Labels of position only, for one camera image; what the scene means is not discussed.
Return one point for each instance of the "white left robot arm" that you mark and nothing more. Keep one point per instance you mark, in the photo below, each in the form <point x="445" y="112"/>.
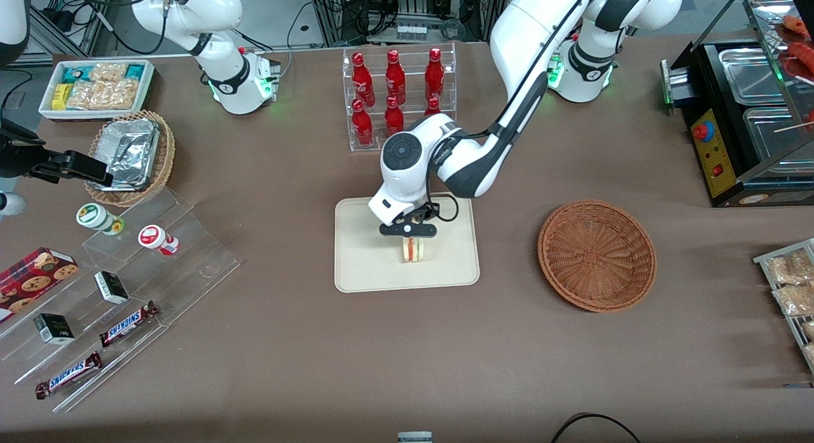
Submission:
<point x="528" y="36"/>

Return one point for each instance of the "cream plastic tray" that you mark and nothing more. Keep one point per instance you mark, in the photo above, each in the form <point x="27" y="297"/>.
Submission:
<point x="375" y="265"/>

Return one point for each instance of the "green lid sunflower jar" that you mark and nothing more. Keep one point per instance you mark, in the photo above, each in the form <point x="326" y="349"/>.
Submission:
<point x="95" y="216"/>

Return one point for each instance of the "brown wicker basket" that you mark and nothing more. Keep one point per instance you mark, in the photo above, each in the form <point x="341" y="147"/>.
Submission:
<point x="598" y="255"/>

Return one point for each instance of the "white snack bin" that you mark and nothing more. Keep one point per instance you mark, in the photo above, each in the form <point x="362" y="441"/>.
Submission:
<point x="46" y="106"/>

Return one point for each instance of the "Snickers chocolate bar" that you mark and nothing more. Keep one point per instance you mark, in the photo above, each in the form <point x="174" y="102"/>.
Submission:
<point x="68" y="374"/>
<point x="127" y="323"/>

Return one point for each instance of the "red emergency stop button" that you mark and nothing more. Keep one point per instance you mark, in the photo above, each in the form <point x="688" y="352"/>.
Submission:
<point x="703" y="131"/>

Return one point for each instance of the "red tartan cookie box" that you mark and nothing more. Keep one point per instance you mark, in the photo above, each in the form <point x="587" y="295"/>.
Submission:
<point x="32" y="281"/>

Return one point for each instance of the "triangle sandwich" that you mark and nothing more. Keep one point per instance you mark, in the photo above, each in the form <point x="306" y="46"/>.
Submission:
<point x="413" y="251"/>

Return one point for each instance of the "red lid small jar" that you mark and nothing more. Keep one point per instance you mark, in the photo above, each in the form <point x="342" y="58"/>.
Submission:
<point x="156" y="238"/>

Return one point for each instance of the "black box gold print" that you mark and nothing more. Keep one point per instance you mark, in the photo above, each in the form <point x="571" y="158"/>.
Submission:
<point x="54" y="328"/>

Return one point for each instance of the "grey white device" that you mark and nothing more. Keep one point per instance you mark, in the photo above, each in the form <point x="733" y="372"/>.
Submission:
<point x="414" y="438"/>

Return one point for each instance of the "teal snack packet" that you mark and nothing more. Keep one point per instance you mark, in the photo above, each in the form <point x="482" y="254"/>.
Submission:
<point x="76" y="73"/>
<point x="135" y="72"/>

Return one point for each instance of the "tray of packaged snacks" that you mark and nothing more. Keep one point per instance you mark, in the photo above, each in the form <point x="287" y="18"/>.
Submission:
<point x="763" y="260"/>

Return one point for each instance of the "red cola bottle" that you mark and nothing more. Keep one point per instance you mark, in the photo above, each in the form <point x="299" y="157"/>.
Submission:
<point x="395" y="79"/>
<point x="393" y="117"/>
<point x="434" y="74"/>
<point x="432" y="106"/>
<point x="362" y="81"/>
<point x="361" y="125"/>

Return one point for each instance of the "wooden skewer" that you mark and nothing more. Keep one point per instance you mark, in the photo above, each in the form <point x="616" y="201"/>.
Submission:
<point x="795" y="126"/>

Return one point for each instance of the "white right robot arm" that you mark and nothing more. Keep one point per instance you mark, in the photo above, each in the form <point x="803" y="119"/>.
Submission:
<point x="216" y="11"/>

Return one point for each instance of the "large clear cracker bag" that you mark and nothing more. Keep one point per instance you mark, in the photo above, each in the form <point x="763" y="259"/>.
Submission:
<point x="105" y="95"/>

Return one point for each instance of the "steel warmer pan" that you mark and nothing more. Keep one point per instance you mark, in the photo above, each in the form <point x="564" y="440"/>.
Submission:
<point x="779" y="138"/>
<point x="753" y="74"/>

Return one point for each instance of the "yellow snack packet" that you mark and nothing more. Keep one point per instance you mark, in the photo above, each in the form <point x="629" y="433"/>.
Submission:
<point x="61" y="96"/>

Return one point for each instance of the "clear acrylic stepped stand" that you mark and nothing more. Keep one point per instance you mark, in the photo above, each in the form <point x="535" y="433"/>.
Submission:
<point x="191" y="265"/>

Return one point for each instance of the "black box white label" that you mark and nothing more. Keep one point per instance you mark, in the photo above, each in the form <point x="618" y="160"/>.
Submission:
<point x="111" y="287"/>

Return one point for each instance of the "white power strip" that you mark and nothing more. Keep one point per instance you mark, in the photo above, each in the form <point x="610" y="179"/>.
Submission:
<point x="412" y="32"/>

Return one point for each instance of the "light wicker basket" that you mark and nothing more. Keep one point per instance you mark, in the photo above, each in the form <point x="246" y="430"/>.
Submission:
<point x="166" y="150"/>

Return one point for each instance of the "small clear cracker bag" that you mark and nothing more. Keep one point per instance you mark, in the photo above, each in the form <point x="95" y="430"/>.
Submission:
<point x="108" y="72"/>

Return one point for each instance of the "black food warmer appliance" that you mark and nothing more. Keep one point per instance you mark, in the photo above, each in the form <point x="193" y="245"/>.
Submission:
<point x="712" y="157"/>

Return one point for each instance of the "metal equipment frame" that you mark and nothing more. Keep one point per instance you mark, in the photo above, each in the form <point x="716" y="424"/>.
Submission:
<point x="356" y="11"/>

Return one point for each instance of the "red sausage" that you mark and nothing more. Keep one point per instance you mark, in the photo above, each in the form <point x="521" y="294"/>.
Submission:
<point x="802" y="52"/>
<point x="795" y="25"/>

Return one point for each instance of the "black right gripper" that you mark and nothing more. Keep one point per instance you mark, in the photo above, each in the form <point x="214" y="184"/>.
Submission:
<point x="33" y="161"/>

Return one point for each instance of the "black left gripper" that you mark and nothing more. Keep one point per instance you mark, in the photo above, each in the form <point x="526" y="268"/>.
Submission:
<point x="423" y="215"/>

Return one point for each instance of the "clear acrylic bottle rack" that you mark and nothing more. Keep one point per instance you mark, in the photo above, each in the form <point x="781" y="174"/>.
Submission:
<point x="416" y="65"/>

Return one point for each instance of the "aluminium foil tray stack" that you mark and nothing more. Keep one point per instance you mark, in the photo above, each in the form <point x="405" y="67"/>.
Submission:
<point x="130" y="154"/>

